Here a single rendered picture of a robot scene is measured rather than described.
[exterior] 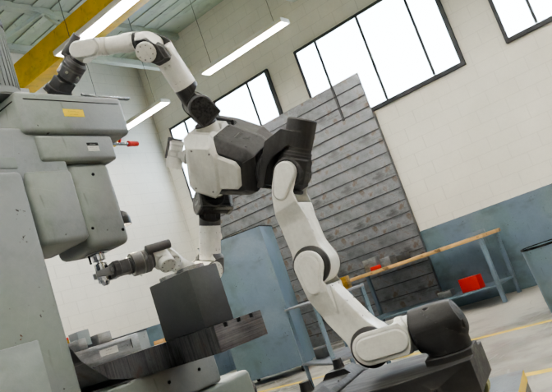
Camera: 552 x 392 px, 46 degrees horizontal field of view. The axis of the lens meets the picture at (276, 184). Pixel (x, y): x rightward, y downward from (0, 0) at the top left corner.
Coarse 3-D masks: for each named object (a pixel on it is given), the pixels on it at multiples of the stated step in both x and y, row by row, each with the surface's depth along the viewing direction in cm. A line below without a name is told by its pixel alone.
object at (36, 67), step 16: (96, 0) 793; (112, 0) 777; (144, 0) 770; (80, 16) 812; (128, 16) 796; (64, 32) 832; (32, 48) 873; (48, 48) 852; (16, 64) 895; (32, 64) 875; (48, 64) 854; (32, 80) 877; (48, 80) 891
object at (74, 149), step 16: (48, 144) 224; (64, 144) 230; (80, 144) 235; (96, 144) 241; (112, 144) 247; (48, 160) 223; (64, 160) 228; (80, 160) 234; (96, 160) 240; (112, 160) 246
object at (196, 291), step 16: (192, 272) 201; (208, 272) 205; (160, 288) 210; (176, 288) 205; (192, 288) 199; (208, 288) 203; (160, 304) 211; (176, 304) 206; (192, 304) 200; (208, 304) 201; (224, 304) 205; (160, 320) 212; (176, 320) 206; (192, 320) 201; (208, 320) 199; (224, 320) 203; (176, 336) 207
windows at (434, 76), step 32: (384, 0) 969; (416, 0) 940; (512, 0) 863; (544, 0) 840; (352, 32) 1002; (384, 32) 971; (416, 32) 940; (448, 32) 916; (512, 32) 866; (320, 64) 1038; (352, 64) 1005; (384, 64) 974; (416, 64) 945; (448, 64) 918; (224, 96) 1157; (256, 96) 1115; (384, 96) 975; (192, 128) 1204; (192, 192) 1213
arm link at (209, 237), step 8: (200, 232) 268; (208, 232) 267; (216, 232) 268; (200, 240) 268; (208, 240) 266; (216, 240) 268; (200, 248) 268; (208, 248) 266; (216, 248) 268; (200, 256) 268; (208, 256) 266; (216, 256) 266; (216, 264) 264
